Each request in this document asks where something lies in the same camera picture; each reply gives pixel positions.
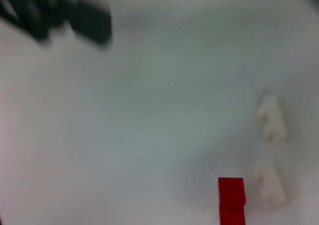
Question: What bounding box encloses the dark red arched brick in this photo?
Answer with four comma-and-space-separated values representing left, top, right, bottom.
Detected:
218, 177, 247, 225

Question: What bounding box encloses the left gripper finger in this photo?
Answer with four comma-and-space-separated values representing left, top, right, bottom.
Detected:
62, 0, 113, 47
0, 0, 54, 41

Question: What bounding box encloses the white toy brick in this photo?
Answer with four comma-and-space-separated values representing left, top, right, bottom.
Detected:
257, 94, 290, 141

